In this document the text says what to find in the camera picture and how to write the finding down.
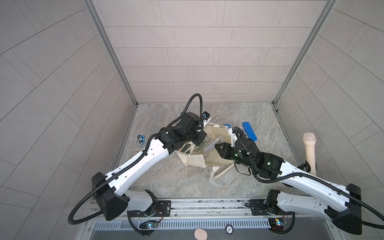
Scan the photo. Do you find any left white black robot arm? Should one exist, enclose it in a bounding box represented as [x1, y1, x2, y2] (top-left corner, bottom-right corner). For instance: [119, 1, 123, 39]
[92, 112, 211, 221]

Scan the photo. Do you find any aluminium rail frame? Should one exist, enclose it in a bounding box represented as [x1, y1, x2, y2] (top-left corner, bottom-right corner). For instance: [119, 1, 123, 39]
[78, 197, 347, 240]

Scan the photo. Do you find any left green circuit board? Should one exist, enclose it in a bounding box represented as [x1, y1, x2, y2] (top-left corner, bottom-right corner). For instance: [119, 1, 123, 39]
[140, 220, 159, 230]

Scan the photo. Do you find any green circuit board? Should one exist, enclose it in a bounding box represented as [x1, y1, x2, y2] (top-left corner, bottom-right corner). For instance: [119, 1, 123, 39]
[140, 220, 159, 230]
[268, 218, 289, 232]

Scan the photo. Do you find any right green circuit board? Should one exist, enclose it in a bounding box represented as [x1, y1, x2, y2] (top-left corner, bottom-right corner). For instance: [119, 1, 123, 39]
[268, 218, 289, 232]

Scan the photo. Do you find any small blue white toy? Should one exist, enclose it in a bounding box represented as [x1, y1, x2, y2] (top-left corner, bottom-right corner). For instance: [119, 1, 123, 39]
[137, 135, 146, 145]

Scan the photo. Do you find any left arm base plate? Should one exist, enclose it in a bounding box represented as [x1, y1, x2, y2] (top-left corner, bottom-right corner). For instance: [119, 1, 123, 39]
[128, 200, 172, 218]

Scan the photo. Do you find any cream canvas tote bag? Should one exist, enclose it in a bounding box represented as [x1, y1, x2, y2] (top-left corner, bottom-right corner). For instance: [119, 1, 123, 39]
[176, 123, 235, 179]

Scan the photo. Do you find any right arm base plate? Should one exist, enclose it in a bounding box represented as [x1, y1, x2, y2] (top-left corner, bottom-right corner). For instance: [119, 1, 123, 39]
[248, 199, 284, 216]

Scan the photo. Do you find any clear slim pen case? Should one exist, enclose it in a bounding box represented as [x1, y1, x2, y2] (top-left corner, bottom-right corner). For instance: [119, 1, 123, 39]
[203, 137, 223, 152]

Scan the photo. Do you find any beige microphone on stand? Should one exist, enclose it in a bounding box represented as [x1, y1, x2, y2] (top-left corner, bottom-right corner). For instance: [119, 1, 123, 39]
[303, 133, 317, 176]

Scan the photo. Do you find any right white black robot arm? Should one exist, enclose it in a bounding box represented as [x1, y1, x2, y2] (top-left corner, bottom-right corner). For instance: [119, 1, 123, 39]
[215, 127, 363, 235]

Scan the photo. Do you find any round black white button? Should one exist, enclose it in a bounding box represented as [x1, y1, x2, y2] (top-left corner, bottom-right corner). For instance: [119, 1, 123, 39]
[225, 224, 234, 235]

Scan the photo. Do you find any round beige disc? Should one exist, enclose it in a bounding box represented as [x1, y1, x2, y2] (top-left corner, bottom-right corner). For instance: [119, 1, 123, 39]
[194, 229, 208, 240]

